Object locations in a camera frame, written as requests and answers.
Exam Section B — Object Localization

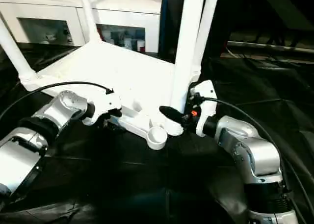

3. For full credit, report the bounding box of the white plastic table top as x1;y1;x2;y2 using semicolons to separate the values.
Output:
21;41;204;151

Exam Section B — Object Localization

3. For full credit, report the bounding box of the white sideboard cabinet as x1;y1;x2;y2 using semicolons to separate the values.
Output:
0;0;164;53

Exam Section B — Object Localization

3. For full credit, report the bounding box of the dark blue panel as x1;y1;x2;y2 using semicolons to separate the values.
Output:
160;0;172;55

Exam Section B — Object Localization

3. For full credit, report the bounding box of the dark metal rail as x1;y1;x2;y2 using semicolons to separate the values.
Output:
227;40;314;53

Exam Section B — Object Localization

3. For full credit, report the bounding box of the black plastic mat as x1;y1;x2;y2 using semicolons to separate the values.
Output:
0;41;314;224

